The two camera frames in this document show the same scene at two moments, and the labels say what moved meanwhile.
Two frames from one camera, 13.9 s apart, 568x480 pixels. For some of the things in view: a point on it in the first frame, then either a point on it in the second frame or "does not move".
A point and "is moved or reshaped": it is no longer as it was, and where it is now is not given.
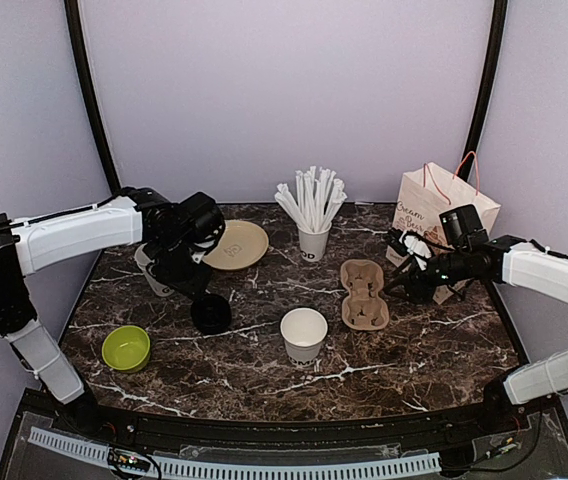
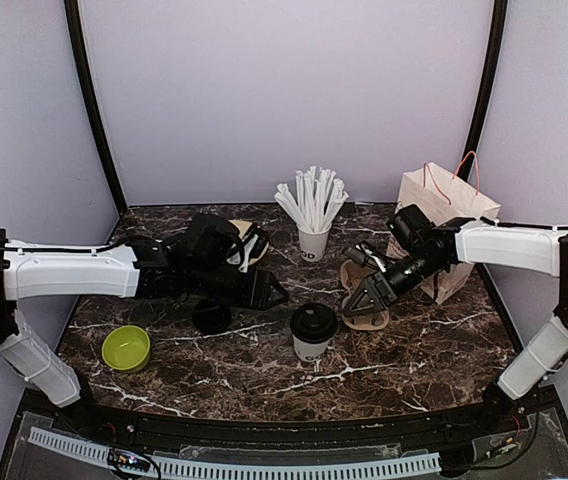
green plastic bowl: [126, 348] does not move
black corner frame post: [487, 89] does not move
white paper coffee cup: [303, 330] is moved or reshaped
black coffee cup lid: [211, 314] → [313, 322]
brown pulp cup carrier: [363, 309] does not move
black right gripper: [415, 282] → [383, 294]
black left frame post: [86, 92] does not move
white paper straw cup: [313, 244] does not move
